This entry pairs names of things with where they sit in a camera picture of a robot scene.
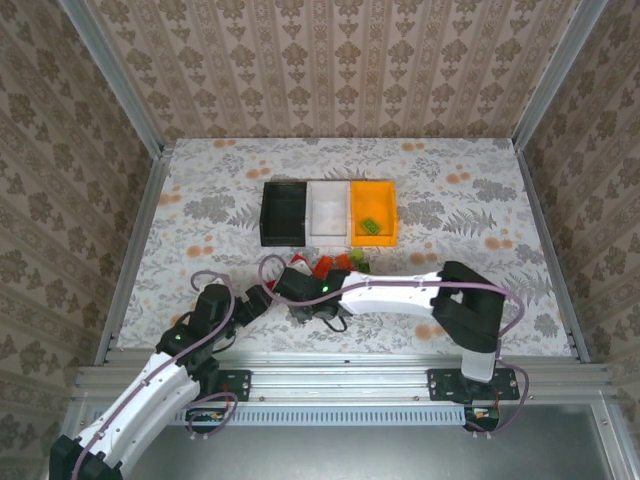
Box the black plastic bin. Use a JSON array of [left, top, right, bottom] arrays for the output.
[[258, 180, 309, 249]]

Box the white plastic bin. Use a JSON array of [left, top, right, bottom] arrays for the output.
[[305, 179, 354, 247]]

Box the small circuit board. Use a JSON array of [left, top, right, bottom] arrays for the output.
[[187, 407, 226, 434], [463, 405, 501, 432]]

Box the orange plastic bin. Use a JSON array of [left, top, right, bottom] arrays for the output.
[[349, 179, 400, 249]]

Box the floral patterned table cover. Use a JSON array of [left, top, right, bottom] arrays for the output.
[[117, 137, 574, 357]]

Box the grey metal sheet panel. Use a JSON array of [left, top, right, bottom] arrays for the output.
[[119, 404, 619, 480]]

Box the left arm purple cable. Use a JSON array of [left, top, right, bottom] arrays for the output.
[[64, 269, 240, 480]]

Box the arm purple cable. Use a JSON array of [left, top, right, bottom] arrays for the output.
[[64, 269, 240, 480], [258, 253, 539, 441]]

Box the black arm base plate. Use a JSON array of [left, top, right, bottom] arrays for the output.
[[197, 368, 252, 404], [427, 368, 521, 404]]

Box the wide aluminium base rail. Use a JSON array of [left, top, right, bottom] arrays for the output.
[[72, 348, 614, 404]]

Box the aluminium side rail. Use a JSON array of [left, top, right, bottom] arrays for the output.
[[93, 144, 175, 366], [514, 144, 592, 364]]

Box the grey slotted cable duct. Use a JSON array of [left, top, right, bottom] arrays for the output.
[[164, 405, 469, 427]]

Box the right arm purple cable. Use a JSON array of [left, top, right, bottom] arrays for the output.
[[258, 253, 539, 441]]

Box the aluminium frame post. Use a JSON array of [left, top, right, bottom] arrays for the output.
[[58, 0, 167, 157], [513, 0, 597, 151]]

